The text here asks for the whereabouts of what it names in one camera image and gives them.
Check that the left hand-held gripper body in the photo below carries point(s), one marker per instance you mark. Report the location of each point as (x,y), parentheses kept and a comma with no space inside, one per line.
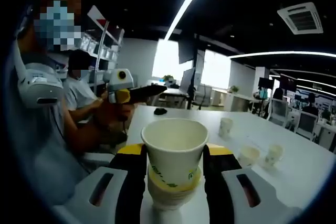
(119,78)

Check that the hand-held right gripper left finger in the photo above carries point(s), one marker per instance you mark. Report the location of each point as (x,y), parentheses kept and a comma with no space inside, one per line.
(126,195)

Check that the person's left hand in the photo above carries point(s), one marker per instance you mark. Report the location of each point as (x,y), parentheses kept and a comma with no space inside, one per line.
(113,112)

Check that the white office chair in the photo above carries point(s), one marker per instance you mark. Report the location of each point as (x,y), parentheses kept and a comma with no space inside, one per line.
(305,125)
(278,108)

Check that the white storage shelf rack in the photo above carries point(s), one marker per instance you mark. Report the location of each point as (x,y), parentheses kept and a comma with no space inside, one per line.
(110,51)

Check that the black display stand pole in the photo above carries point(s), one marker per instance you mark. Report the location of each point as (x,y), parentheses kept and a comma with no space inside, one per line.
(195,82)

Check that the large dark display screen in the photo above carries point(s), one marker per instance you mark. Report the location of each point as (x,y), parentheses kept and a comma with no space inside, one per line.
(187,51)

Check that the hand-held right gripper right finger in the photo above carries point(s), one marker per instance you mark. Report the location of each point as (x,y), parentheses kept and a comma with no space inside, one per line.
(220,195)

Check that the printed white paper cup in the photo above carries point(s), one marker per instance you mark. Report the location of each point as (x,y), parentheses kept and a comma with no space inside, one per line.
(173,155)
(248,155)
(225,127)
(274,154)

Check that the white ceiling air conditioner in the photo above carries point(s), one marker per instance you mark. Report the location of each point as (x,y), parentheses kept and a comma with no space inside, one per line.
(300,18)

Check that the white table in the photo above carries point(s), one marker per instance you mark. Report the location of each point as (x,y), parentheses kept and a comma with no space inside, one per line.
(302,171)

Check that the dark red hanging display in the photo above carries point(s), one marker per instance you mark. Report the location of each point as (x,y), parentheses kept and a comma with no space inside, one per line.
(288,82)

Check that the black computer mouse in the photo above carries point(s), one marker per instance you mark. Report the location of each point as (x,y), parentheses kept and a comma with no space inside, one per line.
(160,111)

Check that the small black monitor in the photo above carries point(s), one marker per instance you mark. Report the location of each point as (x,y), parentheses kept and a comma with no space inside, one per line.
(263,82)

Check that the white chest device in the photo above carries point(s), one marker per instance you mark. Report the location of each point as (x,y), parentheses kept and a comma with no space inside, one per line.
(39,90)

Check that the long white ceiling light strip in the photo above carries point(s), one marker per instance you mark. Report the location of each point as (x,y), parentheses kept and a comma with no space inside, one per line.
(183,5)

